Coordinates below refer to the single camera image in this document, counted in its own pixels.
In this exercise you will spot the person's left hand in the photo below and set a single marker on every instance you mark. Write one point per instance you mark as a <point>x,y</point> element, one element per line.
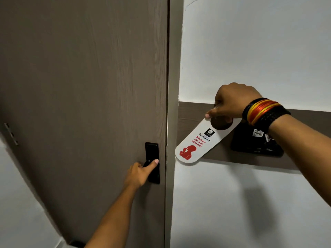
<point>135,175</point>

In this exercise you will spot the brown wooden wall panel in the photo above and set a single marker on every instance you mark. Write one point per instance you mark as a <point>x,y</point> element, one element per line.
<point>191,113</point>

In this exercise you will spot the person's right hand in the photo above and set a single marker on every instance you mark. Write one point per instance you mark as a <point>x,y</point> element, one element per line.
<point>232,100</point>

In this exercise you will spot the white door hanger sign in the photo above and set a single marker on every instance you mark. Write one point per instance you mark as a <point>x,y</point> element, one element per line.
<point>199,145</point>

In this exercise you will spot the person's right thumb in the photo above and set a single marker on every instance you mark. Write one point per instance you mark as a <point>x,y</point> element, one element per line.
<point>213,113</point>

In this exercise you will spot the person's left forearm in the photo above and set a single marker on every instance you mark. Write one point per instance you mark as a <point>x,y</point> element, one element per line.
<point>113,219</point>

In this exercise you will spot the brown wooden door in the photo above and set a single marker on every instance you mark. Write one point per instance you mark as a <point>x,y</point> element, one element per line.
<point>77,100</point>

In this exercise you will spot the person's left thumb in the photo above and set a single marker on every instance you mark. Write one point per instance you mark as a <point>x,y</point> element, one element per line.
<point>151,164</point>

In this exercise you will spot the brown door frame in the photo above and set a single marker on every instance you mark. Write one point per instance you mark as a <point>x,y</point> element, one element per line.
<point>172,74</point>

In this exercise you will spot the black wall card holder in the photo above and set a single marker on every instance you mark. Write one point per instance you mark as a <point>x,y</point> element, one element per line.
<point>248,145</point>

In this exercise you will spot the thin black bangle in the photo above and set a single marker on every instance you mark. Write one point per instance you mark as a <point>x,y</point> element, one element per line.
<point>249,107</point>

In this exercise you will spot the person's right forearm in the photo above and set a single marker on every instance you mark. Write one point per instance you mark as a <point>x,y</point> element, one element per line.
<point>305,152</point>

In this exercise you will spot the black beaded wristband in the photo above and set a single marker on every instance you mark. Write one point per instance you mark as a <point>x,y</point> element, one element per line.
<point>274,117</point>

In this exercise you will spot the white sticker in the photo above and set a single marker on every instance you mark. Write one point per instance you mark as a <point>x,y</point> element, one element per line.
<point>258,133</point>
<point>268,138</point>

